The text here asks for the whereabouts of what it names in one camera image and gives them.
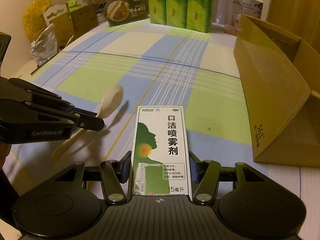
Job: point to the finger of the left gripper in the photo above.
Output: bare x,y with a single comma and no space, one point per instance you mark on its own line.
24,123
45,98

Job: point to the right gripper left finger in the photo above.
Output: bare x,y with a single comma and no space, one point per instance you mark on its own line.
113,174

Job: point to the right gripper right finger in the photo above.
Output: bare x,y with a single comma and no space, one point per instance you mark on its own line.
204,179

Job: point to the green spray medicine box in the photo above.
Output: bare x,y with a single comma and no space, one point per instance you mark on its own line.
160,159

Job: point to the white plastic spoon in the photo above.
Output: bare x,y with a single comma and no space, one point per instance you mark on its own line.
111,101

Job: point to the person's left hand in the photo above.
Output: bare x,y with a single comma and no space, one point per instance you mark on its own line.
4,152

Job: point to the crumpled silver bag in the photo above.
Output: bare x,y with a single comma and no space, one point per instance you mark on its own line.
45,46

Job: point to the yellow plastic bag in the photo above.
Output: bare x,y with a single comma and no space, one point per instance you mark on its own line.
33,21

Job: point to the small brown cardboard boxes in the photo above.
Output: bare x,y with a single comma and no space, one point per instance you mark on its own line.
73,19

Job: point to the checked tablecloth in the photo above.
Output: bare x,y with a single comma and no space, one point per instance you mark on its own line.
156,65

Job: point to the dark oval food tray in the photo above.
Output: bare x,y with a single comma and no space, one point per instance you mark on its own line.
119,12

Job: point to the large brown cardboard box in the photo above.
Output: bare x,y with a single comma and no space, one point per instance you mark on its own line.
280,77

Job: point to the green tissue multipack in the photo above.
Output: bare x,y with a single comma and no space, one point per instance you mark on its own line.
189,14

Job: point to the white humidifier box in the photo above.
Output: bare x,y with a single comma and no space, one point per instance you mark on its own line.
235,8

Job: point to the wooden door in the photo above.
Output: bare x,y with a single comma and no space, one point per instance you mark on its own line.
300,17

